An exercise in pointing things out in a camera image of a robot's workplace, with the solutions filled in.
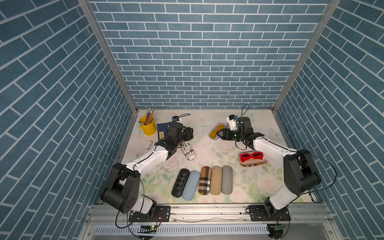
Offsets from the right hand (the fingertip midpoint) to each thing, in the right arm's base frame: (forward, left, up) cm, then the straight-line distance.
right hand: (220, 134), depth 90 cm
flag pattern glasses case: (-8, +19, -9) cm, 23 cm away
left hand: (-2, +16, +4) cm, 17 cm away
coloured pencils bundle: (+10, +46, +4) cm, 47 cm away
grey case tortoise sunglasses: (-26, -4, -10) cm, 29 cm away
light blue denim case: (-28, +15, -11) cm, 34 cm away
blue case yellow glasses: (+16, +2, -12) cm, 20 cm away
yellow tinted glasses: (+6, +4, -8) cm, 10 cm away
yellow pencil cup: (+4, +47, -5) cm, 48 cm away
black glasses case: (-28, +21, -10) cm, 36 cm away
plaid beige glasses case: (-26, +8, -10) cm, 29 cm away
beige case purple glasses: (-25, +2, -10) cm, 27 cm away
